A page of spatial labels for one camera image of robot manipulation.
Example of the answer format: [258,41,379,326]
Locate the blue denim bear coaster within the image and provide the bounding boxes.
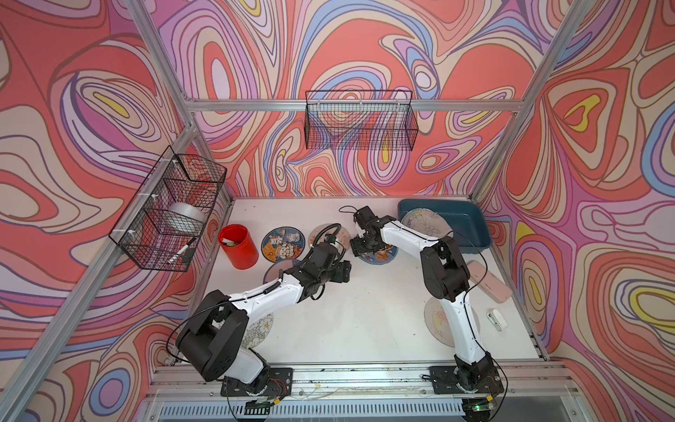
[359,246,398,266]

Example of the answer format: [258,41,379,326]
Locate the pink checkered bunny coaster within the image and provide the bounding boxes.
[308,223,351,252]

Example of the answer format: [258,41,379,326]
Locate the purple good luck bunny coaster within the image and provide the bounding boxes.
[263,260,300,284]

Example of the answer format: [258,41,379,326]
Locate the white butterfly doodle coaster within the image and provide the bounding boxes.
[402,207,453,237]

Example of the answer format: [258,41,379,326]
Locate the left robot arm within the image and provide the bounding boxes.
[175,242,352,394]

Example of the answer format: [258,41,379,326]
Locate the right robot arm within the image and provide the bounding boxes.
[350,207,495,390]

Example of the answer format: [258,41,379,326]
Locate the teal plastic storage box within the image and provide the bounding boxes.
[397,199,492,252]

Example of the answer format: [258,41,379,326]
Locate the dark blue cartoon animals coaster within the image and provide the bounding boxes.
[261,226,306,263]

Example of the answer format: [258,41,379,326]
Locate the red plastic cup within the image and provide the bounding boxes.
[218,224,259,270]

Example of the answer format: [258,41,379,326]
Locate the white green flowers coaster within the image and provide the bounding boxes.
[241,314,274,349]

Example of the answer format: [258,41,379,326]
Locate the pink cartoon girl coaster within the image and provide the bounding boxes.
[424,298,480,348]

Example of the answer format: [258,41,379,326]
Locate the pink rectangular pad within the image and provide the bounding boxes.
[468,261,513,303]

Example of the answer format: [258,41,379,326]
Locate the white marker pen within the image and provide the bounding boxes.
[167,244,195,266]

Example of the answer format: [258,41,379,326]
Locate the small white clip device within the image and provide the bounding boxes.
[486,309,509,332]

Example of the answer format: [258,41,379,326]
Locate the silver tape roll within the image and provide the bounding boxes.
[163,202,207,237]

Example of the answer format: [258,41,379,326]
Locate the back black wire basket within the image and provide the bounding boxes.
[304,88,418,151]

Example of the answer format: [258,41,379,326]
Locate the black wire basket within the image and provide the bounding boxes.
[108,147,227,273]
[304,88,418,151]

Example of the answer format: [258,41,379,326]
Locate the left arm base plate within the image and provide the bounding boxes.
[221,367,294,398]

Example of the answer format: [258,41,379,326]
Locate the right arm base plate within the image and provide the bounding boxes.
[427,366,504,397]

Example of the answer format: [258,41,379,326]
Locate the left black wire basket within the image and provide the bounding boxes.
[108,147,227,273]

